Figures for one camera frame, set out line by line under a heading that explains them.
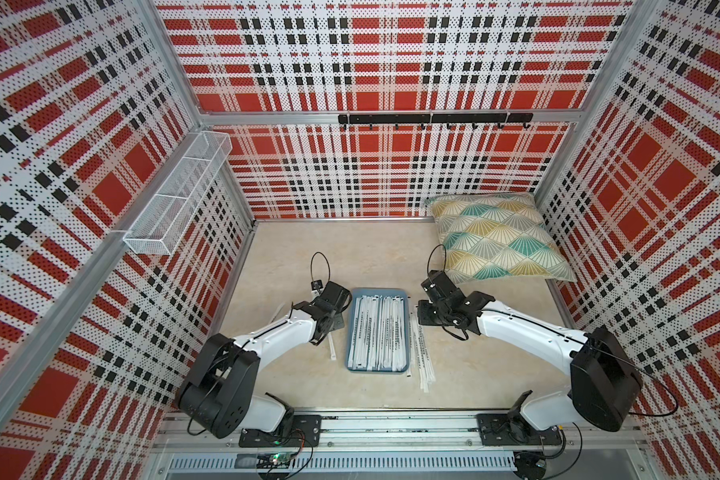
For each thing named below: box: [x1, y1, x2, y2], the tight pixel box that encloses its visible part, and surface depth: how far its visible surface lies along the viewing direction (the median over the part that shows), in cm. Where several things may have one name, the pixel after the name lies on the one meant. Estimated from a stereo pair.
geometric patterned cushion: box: [426, 192, 577, 284], surface depth 95 cm
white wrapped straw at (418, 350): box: [407, 312, 436, 393], surface depth 88 cm
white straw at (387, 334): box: [378, 295, 397, 371], surface depth 90 cm
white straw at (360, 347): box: [348, 295, 371, 370], surface depth 91 cm
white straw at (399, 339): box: [392, 296, 407, 371], surface depth 90 cm
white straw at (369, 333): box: [356, 295, 383, 371], surface depth 92 cm
